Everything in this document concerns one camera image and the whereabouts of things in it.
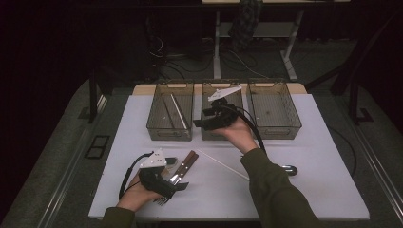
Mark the steel spoon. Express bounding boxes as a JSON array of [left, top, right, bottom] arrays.
[[281, 164, 299, 177]]

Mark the steel chopstick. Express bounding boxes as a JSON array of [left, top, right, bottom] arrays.
[[163, 95, 177, 129], [161, 95, 175, 129]]

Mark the black metal stand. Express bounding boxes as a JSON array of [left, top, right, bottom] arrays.
[[347, 70, 375, 125], [87, 67, 110, 124]]

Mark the black floor socket frame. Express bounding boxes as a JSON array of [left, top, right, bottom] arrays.
[[84, 135, 111, 160]]

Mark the desk with white metal legs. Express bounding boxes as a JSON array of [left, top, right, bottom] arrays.
[[201, 0, 352, 83]]

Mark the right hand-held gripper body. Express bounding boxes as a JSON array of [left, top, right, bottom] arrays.
[[207, 85, 243, 131]]

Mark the tangle of black floor cables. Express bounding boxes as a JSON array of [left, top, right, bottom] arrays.
[[148, 34, 270, 80]]

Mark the wooden handled fork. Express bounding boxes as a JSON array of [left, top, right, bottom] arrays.
[[155, 152, 200, 207]]

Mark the black floor cable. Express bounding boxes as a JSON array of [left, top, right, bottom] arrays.
[[327, 125, 358, 179]]

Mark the white table mat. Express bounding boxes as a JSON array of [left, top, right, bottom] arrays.
[[87, 93, 371, 221]]

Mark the person's right hand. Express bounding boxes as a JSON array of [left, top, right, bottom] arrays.
[[215, 117, 259, 155]]

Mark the dark patterned hanging jacket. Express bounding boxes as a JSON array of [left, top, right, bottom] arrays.
[[227, 0, 264, 50]]

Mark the person's left hand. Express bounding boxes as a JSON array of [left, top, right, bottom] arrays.
[[116, 173, 163, 213]]

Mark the metal floor rail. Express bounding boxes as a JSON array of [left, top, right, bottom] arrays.
[[350, 122, 403, 219], [37, 94, 108, 228]]

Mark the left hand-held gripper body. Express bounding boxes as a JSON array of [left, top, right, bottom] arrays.
[[138, 148, 175, 200]]

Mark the left hand-held gripper cable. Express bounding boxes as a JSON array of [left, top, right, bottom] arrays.
[[118, 151, 155, 200]]

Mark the smoked clear plastic bin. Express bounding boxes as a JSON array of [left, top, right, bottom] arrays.
[[200, 80, 247, 142], [246, 78, 302, 141], [145, 80, 195, 143]]

